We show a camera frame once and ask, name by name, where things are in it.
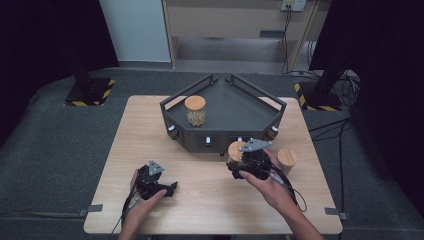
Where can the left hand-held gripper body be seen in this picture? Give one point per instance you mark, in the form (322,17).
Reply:
(150,183)

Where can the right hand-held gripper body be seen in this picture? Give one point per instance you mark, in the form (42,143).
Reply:
(256,160)

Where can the glass jar with green beans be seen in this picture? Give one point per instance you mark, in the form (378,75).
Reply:
(235,151)

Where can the glass jar with wooden lid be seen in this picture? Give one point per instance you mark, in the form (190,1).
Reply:
(286,156)

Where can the black corner storage rack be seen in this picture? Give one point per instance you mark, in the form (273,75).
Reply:
(230,106)

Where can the glass jar with yellow beans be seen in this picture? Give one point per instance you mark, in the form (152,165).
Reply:
(195,118)

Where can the person's left hand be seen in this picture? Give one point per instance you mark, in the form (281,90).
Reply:
(138,213)

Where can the person's right hand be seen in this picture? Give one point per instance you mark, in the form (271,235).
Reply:
(276,190)

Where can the grey tape strip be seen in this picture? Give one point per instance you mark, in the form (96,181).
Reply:
(333,211)
(91,209)

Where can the black stand with striped base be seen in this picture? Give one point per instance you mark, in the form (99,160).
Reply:
(90,95)
(320,100)

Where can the grey bar on cabinet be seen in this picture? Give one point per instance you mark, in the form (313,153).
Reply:
(271,33)

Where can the black curtain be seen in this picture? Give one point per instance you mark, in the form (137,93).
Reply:
(40,50)
(390,83)

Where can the white panel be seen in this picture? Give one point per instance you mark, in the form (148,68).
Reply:
(136,30)

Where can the white wall socket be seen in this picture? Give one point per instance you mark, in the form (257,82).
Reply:
(295,5)

